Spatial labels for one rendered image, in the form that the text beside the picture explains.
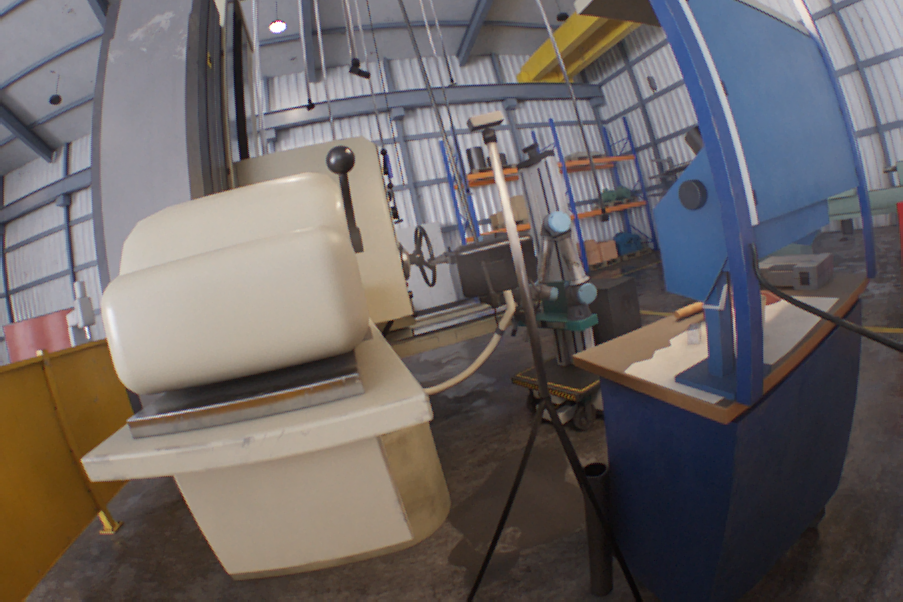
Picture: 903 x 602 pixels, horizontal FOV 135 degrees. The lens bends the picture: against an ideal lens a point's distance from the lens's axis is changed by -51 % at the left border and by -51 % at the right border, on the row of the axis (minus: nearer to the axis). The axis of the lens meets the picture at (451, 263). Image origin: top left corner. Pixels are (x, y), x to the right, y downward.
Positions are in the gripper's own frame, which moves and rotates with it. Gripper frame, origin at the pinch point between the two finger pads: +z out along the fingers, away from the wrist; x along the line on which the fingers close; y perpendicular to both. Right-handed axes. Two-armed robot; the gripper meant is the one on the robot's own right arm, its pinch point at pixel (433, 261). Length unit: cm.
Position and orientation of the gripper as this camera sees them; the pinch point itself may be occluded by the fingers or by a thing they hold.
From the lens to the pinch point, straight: 209.1
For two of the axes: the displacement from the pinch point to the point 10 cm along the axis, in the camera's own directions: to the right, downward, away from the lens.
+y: -1.5, -9.6, -2.4
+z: -9.3, 2.2, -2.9
